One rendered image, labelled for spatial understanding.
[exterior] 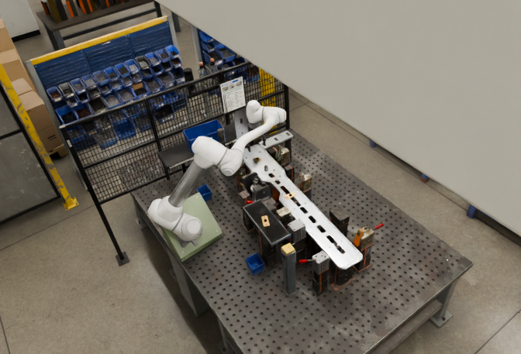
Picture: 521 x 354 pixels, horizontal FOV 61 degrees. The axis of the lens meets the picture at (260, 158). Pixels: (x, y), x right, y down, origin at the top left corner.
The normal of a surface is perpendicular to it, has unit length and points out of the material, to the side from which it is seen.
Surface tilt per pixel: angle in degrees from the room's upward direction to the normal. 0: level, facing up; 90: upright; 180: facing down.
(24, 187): 90
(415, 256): 0
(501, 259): 0
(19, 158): 92
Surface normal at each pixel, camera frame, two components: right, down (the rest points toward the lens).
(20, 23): 0.57, 0.50
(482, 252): -0.07, -0.75
